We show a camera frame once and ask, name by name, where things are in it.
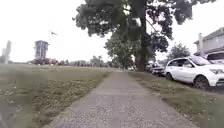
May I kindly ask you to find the grass verge strip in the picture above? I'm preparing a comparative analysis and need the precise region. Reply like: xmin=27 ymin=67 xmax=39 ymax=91
xmin=128 ymin=70 xmax=224 ymax=128

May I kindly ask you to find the tall tower building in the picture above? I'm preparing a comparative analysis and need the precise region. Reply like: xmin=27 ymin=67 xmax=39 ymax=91
xmin=34 ymin=39 xmax=50 ymax=62

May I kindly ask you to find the grey concrete pavement path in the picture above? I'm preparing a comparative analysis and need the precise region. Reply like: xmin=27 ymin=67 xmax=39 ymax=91
xmin=43 ymin=69 xmax=201 ymax=128

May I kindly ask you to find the wide grass field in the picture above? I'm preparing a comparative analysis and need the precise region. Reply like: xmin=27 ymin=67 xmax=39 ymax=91
xmin=0 ymin=63 xmax=113 ymax=128

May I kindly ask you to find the small roadside tree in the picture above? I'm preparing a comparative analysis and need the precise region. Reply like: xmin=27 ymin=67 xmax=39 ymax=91
xmin=165 ymin=42 xmax=192 ymax=62

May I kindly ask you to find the pale distant building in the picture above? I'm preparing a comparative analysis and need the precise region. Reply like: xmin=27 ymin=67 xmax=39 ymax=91
xmin=1 ymin=40 xmax=13 ymax=64

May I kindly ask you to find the grey house with chimney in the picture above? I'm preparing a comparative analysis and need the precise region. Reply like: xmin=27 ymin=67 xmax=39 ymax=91
xmin=193 ymin=27 xmax=224 ymax=58

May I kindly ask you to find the white car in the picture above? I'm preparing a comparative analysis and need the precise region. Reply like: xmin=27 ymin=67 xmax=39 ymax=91
xmin=163 ymin=55 xmax=224 ymax=91

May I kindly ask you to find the distant line of trees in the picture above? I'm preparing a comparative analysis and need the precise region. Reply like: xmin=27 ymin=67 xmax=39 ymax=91
xmin=28 ymin=54 xmax=113 ymax=68

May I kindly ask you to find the white vehicle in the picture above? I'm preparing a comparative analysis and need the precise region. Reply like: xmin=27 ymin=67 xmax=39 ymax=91
xmin=205 ymin=51 xmax=224 ymax=65

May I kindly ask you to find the row of large trees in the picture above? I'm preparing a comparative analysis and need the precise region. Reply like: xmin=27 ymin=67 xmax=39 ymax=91
xmin=72 ymin=0 xmax=218 ymax=73

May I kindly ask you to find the dark car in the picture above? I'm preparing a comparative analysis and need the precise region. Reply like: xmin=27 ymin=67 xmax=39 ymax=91
xmin=150 ymin=65 xmax=167 ymax=78

